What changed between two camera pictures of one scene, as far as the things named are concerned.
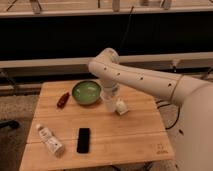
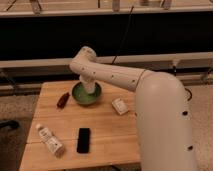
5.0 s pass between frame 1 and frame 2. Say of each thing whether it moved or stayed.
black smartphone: stayed
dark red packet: stayed
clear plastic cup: moved
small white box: stayed
